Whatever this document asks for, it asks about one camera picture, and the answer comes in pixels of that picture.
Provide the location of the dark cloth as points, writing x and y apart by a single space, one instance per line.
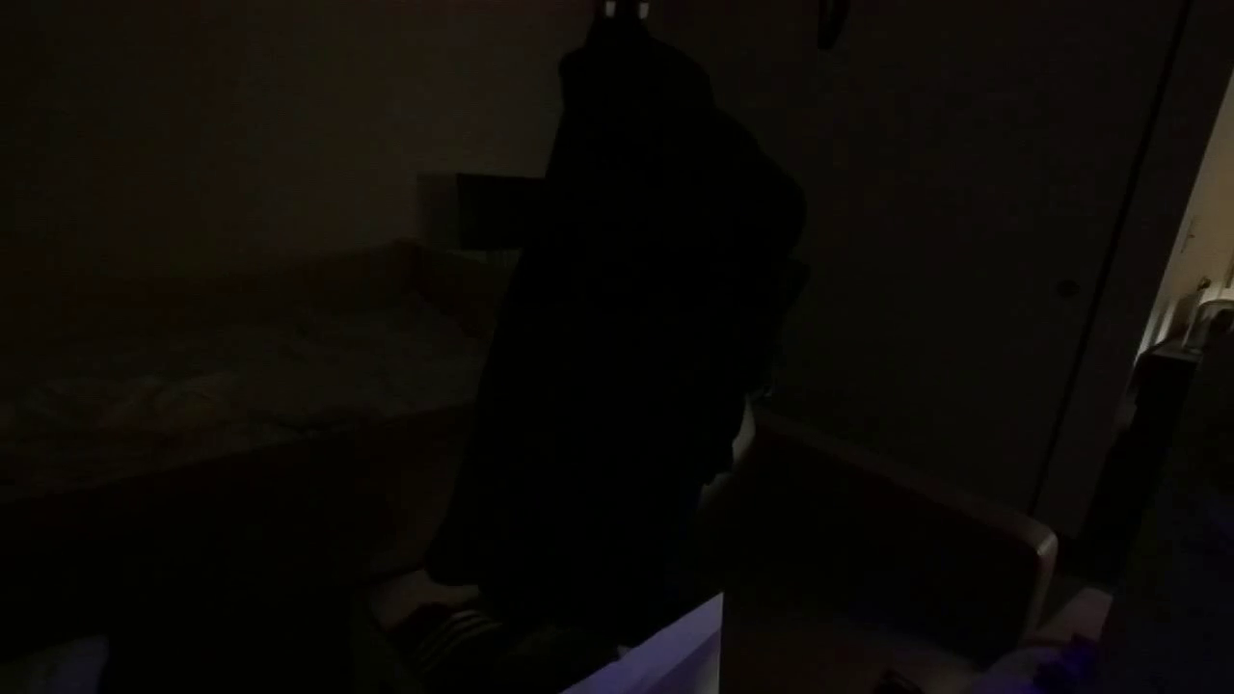
635 328

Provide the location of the sofa bed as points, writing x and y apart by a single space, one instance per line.
292 427

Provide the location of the cardboard box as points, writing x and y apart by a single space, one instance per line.
856 577

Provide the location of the striped shoe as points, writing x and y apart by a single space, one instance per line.
450 645

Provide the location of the closet door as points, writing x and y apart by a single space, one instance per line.
975 166

